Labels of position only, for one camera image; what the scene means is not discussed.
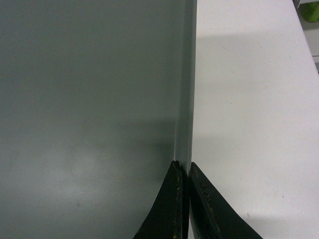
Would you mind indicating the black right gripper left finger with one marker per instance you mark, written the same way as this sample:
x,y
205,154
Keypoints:
x,y
164,220

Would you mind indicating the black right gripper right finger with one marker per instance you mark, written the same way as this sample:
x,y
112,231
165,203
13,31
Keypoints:
x,y
211,215

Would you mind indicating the white checkout table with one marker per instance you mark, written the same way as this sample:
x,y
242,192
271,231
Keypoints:
x,y
256,114

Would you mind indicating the grey-silver rectangular tray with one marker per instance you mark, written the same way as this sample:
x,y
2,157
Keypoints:
x,y
92,96

